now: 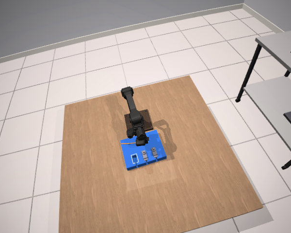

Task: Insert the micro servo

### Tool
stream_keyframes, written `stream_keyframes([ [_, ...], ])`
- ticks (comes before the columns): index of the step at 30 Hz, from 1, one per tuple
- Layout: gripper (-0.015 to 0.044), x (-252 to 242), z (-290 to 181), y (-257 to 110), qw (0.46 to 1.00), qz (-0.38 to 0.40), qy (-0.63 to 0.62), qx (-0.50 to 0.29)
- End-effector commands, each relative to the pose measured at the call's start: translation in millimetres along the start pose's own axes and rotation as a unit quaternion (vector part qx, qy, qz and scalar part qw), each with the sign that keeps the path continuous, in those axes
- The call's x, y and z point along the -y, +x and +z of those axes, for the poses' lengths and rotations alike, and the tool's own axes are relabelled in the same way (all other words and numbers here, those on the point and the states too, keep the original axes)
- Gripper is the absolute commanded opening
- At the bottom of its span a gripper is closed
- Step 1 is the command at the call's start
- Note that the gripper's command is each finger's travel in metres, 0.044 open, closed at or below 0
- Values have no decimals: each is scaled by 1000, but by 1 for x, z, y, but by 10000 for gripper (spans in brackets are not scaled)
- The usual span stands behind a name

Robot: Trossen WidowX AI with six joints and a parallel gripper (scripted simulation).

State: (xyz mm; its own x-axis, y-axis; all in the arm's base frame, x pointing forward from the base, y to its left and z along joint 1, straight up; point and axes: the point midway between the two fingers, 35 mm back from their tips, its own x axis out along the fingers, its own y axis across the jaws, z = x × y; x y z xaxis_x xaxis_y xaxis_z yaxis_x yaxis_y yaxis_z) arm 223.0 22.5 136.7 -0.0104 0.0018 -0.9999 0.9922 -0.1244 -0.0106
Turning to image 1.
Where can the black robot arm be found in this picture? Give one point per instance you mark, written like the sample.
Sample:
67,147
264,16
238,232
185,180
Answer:
135,117

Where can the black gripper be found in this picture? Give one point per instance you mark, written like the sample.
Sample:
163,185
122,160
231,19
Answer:
140,143

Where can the blue flat deck plate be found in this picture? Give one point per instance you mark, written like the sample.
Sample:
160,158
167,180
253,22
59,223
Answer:
137,156

